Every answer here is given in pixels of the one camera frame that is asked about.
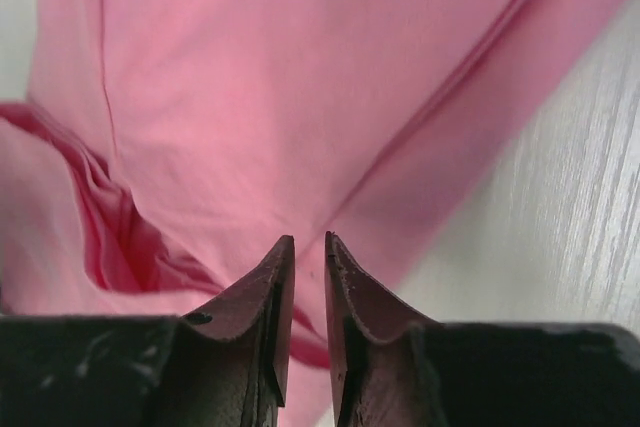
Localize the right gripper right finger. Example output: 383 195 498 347
325 233 639 426

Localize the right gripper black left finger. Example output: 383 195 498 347
1 236 295 426

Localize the pink t shirt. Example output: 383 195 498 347
1 0 624 426

